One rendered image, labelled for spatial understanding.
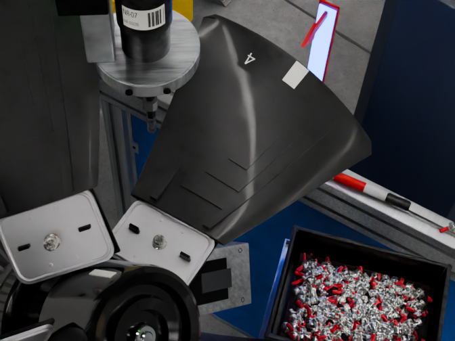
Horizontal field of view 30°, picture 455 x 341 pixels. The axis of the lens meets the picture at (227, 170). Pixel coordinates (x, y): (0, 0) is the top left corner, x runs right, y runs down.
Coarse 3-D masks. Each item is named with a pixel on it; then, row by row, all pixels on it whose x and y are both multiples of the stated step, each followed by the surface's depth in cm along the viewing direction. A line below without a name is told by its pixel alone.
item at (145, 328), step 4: (140, 328) 69; (144, 328) 70; (148, 328) 70; (152, 328) 70; (136, 332) 69; (140, 332) 69; (144, 332) 69; (148, 332) 70; (152, 332) 70; (136, 336) 69; (140, 336) 69; (144, 336) 69; (148, 336) 70; (152, 336) 70; (136, 340) 69; (140, 340) 69; (144, 340) 69; (148, 340) 70; (152, 340) 70
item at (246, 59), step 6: (246, 48) 89; (246, 54) 89; (252, 54) 89; (258, 54) 89; (240, 60) 88; (246, 60) 89; (252, 60) 89; (258, 60) 89; (240, 66) 88; (246, 66) 88; (252, 66) 89; (252, 72) 88
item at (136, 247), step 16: (144, 208) 81; (128, 224) 80; (144, 224) 80; (160, 224) 80; (176, 224) 80; (128, 240) 79; (144, 240) 79; (176, 240) 79; (192, 240) 79; (208, 240) 79; (112, 256) 78; (128, 256) 78; (144, 256) 78; (160, 256) 78; (176, 256) 78; (192, 256) 78; (176, 272) 77; (192, 272) 77
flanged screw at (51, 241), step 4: (48, 236) 70; (52, 236) 70; (56, 236) 70; (44, 240) 70; (48, 240) 69; (52, 240) 69; (56, 240) 70; (44, 244) 69; (48, 244) 70; (52, 244) 70; (56, 244) 69; (48, 248) 70; (52, 248) 70
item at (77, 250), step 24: (24, 216) 71; (48, 216) 70; (72, 216) 70; (96, 216) 70; (24, 240) 71; (72, 240) 71; (96, 240) 71; (24, 264) 72; (48, 264) 72; (72, 264) 71
